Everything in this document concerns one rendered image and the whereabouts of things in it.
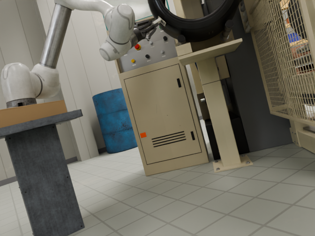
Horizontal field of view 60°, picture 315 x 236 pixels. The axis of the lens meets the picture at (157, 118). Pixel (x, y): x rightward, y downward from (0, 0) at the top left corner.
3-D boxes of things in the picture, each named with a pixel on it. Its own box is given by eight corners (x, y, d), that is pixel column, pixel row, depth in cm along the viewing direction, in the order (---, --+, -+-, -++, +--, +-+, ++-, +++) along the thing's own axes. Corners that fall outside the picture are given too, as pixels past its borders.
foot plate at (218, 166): (213, 163, 216) (212, 160, 216) (246, 155, 212) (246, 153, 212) (214, 173, 190) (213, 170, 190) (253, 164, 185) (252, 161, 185)
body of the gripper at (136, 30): (124, 36, 147) (136, 29, 152) (136, 47, 147) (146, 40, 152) (128, 26, 141) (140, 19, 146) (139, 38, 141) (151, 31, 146)
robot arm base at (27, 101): (1, 111, 139) (-1, 100, 139) (8, 115, 159) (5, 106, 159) (40, 105, 146) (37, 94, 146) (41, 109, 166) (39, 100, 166)
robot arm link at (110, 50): (130, 55, 145) (135, 37, 134) (109, 69, 136) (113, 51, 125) (116, 42, 146) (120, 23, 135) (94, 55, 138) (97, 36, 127)
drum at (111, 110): (135, 142, 499) (121, 90, 495) (151, 142, 442) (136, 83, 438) (101, 153, 468) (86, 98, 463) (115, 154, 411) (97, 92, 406)
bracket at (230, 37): (178, 57, 194) (175, 44, 194) (234, 41, 187) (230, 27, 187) (177, 57, 191) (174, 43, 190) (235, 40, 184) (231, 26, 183)
